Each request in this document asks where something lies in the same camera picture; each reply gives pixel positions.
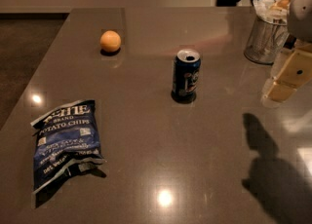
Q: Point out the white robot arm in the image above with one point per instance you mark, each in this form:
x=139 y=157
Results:
x=299 y=19

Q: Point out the blue potato chip bag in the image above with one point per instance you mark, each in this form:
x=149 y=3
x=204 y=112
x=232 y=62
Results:
x=67 y=143

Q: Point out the white napkins in cup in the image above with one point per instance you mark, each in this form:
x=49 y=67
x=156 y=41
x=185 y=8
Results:
x=272 y=11

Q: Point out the metal mesh cup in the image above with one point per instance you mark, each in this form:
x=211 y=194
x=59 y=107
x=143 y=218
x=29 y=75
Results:
x=266 y=40

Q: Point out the orange fruit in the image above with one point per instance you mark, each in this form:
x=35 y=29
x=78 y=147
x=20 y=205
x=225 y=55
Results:
x=110 y=41

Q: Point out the blue soda can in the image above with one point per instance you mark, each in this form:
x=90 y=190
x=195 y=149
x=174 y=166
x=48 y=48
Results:
x=186 y=74

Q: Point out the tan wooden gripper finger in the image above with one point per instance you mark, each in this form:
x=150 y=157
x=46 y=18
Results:
x=296 y=72

